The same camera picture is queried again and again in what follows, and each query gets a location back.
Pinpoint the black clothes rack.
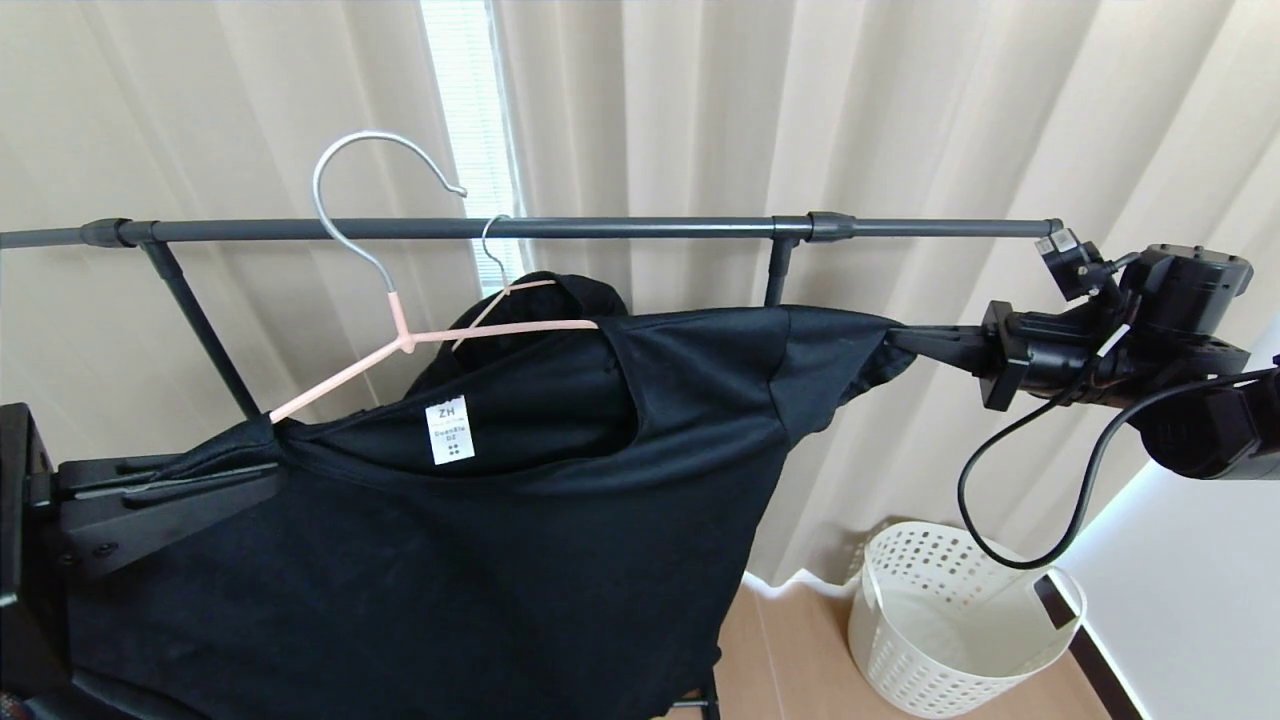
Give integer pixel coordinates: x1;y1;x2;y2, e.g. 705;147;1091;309
0;213;1063;720

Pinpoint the black t-shirt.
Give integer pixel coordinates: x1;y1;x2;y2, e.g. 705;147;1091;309
65;305;916;720

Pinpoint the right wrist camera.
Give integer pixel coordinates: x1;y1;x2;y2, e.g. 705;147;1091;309
1035;228;1131;321

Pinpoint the white laundry basket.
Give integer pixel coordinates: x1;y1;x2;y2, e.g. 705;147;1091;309
848;520;1088;719

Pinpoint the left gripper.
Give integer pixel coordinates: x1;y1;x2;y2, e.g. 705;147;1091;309
0;403;287;701

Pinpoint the window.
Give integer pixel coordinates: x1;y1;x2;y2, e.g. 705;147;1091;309
420;0;523;291

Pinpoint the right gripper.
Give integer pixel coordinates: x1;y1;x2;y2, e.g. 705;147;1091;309
887;300;1191;411

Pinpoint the black cable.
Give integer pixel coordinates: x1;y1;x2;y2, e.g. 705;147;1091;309
957;368;1280;571

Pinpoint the black garment with white cord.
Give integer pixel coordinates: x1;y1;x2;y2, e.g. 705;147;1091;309
415;272;629;401

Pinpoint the pink clothes hanger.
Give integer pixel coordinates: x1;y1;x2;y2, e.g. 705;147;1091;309
268;132;599;423
452;215;557;351

